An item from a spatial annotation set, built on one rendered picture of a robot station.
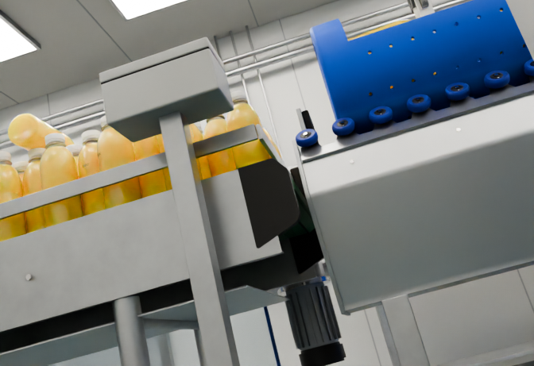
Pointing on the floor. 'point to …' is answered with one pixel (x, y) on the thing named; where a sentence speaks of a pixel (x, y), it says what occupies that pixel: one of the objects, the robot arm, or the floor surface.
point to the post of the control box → (198, 243)
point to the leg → (404, 332)
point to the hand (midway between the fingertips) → (424, 14)
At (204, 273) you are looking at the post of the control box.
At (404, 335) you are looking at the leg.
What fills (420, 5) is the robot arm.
